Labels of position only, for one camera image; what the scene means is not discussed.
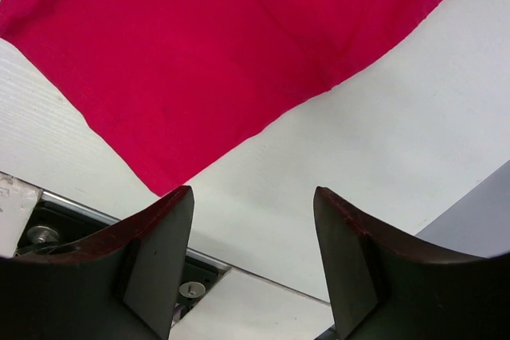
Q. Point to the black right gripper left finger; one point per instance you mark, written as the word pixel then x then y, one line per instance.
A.
pixel 119 283

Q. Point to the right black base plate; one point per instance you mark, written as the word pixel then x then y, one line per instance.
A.
pixel 57 220

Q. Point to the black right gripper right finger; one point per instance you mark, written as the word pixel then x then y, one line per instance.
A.
pixel 384 283

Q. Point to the red t shirt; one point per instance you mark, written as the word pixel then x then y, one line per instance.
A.
pixel 173 85

